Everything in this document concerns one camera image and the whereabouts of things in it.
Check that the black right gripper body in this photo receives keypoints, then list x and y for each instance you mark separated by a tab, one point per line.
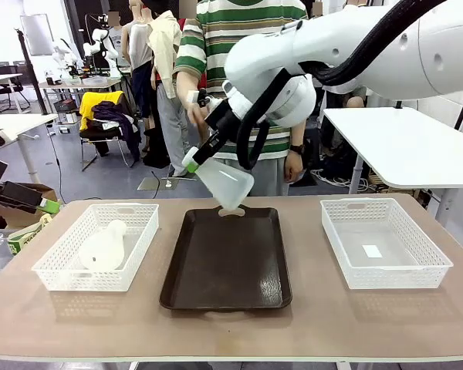
224	121

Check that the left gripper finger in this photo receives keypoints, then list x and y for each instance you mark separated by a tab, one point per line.
7	205
27	194

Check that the translucent white conical flask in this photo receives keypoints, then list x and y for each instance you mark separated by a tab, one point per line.
102	248
225	183

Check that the person's right forearm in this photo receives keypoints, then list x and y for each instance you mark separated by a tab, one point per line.
186	90

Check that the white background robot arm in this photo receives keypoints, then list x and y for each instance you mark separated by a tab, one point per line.
100	42

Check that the person's left forearm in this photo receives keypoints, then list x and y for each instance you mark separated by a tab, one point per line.
298	135

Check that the person's right hand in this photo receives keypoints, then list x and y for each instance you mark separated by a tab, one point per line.
197	115

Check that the person's left hand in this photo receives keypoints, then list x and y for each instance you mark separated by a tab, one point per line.
294	167

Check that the brown cardboard box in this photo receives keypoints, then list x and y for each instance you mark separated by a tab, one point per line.
23	217

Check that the green and white carton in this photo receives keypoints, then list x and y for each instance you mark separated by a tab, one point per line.
27	235

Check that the white side table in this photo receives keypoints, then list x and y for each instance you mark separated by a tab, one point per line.
401	146
19	125

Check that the green striped t-shirt torso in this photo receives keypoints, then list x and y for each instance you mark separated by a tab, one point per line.
212	46

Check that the black wristwatch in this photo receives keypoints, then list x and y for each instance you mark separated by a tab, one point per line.
297	149

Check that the mannequin in cream shirt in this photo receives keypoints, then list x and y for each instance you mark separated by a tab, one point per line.
166	58

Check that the black office chair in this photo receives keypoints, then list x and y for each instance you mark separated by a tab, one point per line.
9	86

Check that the white perforated plastic basket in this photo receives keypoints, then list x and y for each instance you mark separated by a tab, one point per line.
409	227
139	219

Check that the chair piled with clothes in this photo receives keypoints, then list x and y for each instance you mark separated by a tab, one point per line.
108	127

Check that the mannequin in white tank top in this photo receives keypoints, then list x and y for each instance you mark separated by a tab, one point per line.
140	50

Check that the dark brown plastic tray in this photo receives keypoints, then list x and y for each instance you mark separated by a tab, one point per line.
227	258

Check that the yellow cloth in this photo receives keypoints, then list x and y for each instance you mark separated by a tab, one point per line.
90	102

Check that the white light panel on stand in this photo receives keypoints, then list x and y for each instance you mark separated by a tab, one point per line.
36	34

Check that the white label sheet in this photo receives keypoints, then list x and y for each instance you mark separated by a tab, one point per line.
372	251

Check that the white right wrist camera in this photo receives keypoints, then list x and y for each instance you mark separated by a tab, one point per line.
196	96

